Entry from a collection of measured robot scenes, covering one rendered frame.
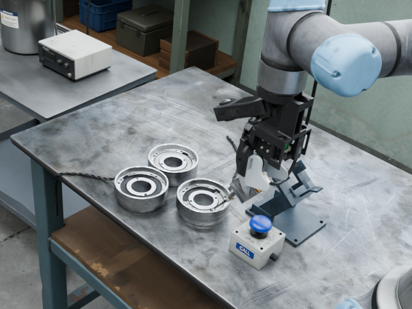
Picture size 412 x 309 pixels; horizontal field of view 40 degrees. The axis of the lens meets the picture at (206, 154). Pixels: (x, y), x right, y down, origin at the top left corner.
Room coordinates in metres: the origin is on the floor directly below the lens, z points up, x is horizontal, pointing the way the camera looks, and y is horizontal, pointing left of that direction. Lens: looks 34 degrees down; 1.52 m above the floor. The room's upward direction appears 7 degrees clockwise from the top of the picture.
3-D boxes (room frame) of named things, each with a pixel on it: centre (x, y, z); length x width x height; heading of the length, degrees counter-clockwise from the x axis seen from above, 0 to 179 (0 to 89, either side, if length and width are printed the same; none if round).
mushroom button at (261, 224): (0.77, -0.11, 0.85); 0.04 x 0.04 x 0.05
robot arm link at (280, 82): (0.78, -0.10, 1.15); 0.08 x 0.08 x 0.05
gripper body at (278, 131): (0.78, -0.10, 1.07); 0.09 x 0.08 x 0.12; 49
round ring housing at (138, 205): (0.88, 0.12, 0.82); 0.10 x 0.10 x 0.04
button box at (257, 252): (0.77, -0.12, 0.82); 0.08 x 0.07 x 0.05; 52
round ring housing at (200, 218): (0.86, -0.01, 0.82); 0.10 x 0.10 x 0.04
